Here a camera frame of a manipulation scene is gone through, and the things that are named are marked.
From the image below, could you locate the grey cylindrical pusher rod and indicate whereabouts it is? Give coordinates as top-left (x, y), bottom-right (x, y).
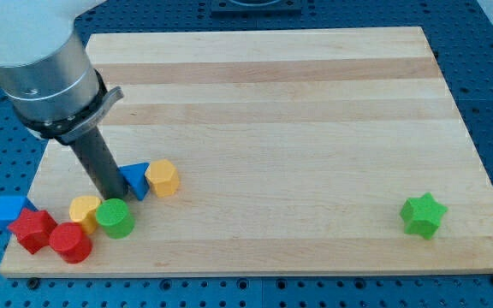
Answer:
top-left (70, 127), bottom-right (128, 199)

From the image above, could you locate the black flange clamp ring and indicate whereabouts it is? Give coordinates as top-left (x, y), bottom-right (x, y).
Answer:
top-left (13, 69), bottom-right (124, 145)

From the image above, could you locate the blue triangle block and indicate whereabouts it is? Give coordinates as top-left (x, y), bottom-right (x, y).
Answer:
top-left (119, 163), bottom-right (149, 201)

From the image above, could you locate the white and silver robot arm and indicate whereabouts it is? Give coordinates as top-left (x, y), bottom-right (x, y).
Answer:
top-left (0, 0), bottom-right (128, 198)

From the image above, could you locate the yellow hexagon block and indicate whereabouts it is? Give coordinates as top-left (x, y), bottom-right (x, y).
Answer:
top-left (145, 159), bottom-right (180, 198)

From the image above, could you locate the yellow heart block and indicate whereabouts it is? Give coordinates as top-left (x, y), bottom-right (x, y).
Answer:
top-left (68, 195), bottom-right (102, 235)

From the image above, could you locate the green cylinder block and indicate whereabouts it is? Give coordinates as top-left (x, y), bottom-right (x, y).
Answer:
top-left (95, 198), bottom-right (135, 239)

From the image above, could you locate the red cylinder block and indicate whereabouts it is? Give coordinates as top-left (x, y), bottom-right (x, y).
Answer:
top-left (49, 222), bottom-right (92, 264)

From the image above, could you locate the blue cube block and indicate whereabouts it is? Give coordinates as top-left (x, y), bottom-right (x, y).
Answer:
top-left (0, 195), bottom-right (38, 230)

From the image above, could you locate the red star block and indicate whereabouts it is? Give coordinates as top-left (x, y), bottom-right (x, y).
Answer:
top-left (8, 208), bottom-right (58, 254)

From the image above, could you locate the wooden board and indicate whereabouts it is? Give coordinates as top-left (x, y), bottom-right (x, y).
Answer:
top-left (0, 27), bottom-right (493, 278)

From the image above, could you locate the green star block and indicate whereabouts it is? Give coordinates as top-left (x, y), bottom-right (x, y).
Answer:
top-left (400, 192), bottom-right (448, 240)

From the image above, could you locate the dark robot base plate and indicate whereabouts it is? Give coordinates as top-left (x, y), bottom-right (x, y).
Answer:
top-left (210, 0), bottom-right (303, 16)

